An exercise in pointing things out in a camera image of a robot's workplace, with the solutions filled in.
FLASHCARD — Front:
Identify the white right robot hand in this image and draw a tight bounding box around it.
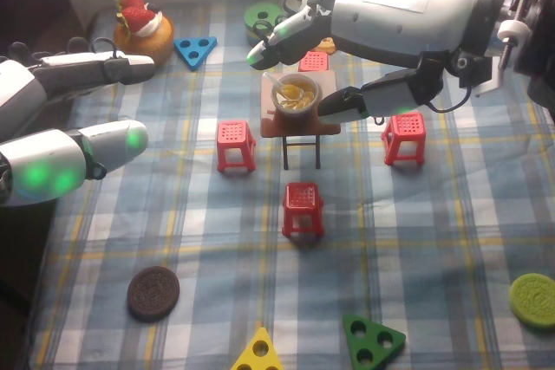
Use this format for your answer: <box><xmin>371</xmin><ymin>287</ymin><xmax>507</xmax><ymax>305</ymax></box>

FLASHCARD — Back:
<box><xmin>245</xmin><ymin>0</ymin><xmax>486</xmax><ymax>128</ymax></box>

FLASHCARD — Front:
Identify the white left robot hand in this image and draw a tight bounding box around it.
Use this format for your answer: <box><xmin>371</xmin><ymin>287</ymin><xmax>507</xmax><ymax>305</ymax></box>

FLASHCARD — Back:
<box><xmin>0</xmin><ymin>38</ymin><xmax>156</xmax><ymax>208</ymax></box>

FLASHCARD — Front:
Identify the small yellow cup toy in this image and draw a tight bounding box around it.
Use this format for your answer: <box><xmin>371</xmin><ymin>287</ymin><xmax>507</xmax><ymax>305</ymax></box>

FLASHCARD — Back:
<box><xmin>262</xmin><ymin>71</ymin><xmax>321</xmax><ymax>118</ymax></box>

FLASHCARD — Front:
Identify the red toy stool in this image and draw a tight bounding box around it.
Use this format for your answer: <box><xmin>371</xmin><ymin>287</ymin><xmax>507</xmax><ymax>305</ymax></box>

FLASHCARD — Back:
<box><xmin>297</xmin><ymin>51</ymin><xmax>333</xmax><ymax>73</ymax></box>
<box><xmin>216</xmin><ymin>120</ymin><xmax>257</xmax><ymax>174</ymax></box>
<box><xmin>381</xmin><ymin>112</ymin><xmax>427</xmax><ymax>167</ymax></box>
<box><xmin>281</xmin><ymin>182</ymin><xmax>325</xmax><ymax>241</ymax></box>

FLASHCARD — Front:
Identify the small red toy table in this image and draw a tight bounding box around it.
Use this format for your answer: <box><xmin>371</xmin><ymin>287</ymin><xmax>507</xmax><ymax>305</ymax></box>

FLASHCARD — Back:
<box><xmin>259</xmin><ymin>68</ymin><xmax>343</xmax><ymax>171</ymax></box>

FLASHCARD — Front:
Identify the strawberry toy cupcake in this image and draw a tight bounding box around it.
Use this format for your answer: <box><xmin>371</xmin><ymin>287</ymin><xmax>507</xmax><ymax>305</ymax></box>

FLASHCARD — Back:
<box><xmin>113</xmin><ymin>0</ymin><xmax>175</xmax><ymax>68</ymax></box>

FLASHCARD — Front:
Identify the brown sandwich cookie toy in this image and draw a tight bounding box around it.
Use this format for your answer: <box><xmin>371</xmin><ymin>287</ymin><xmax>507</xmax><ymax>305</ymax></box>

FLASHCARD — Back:
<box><xmin>127</xmin><ymin>265</ymin><xmax>180</xmax><ymax>323</ymax></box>

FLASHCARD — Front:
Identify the blue triangle block with holes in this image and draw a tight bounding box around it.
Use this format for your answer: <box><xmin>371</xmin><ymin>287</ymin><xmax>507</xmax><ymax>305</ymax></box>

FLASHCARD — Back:
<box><xmin>173</xmin><ymin>36</ymin><xmax>218</xmax><ymax>72</ymax></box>

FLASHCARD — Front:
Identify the blue plaid tablecloth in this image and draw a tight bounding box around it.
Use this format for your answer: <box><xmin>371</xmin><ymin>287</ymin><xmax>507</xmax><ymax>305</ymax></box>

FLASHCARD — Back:
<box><xmin>25</xmin><ymin>0</ymin><xmax>555</xmax><ymax>370</ymax></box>

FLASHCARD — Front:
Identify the yellow triangle block with holes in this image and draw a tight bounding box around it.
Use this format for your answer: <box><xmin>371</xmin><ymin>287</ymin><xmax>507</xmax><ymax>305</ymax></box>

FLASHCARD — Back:
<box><xmin>229</xmin><ymin>327</ymin><xmax>285</xmax><ymax>370</ymax></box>

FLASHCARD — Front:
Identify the green sandwich cookie toy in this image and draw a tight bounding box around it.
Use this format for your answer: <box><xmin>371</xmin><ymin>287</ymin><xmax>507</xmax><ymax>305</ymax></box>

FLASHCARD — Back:
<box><xmin>508</xmin><ymin>273</ymin><xmax>555</xmax><ymax>328</ymax></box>

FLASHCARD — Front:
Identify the green triangle block with holes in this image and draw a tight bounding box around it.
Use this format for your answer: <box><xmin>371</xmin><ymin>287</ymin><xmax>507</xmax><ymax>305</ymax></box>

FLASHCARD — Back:
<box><xmin>342</xmin><ymin>314</ymin><xmax>408</xmax><ymax>370</ymax></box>

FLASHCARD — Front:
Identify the stacked colour ring toy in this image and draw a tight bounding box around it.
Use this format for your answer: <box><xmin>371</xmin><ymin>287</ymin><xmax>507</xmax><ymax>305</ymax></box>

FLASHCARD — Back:
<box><xmin>243</xmin><ymin>2</ymin><xmax>290</xmax><ymax>49</ymax></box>

